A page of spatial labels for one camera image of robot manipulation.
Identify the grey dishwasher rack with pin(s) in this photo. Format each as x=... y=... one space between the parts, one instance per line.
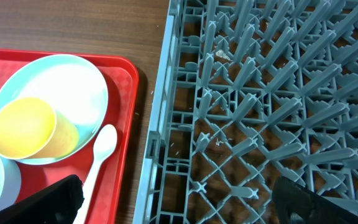
x=247 y=92

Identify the yellow plastic cup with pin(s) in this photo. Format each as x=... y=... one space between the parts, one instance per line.
x=31 y=129

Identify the white plastic spoon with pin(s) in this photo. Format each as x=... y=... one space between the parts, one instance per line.
x=104 y=146

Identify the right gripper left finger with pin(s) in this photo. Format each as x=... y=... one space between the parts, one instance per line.
x=56 y=204

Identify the red serving tray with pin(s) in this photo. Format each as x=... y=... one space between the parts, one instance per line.
x=122 y=80

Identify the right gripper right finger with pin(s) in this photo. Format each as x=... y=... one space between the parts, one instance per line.
x=296 y=204

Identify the large light blue plate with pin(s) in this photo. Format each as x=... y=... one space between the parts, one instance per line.
x=72 y=85

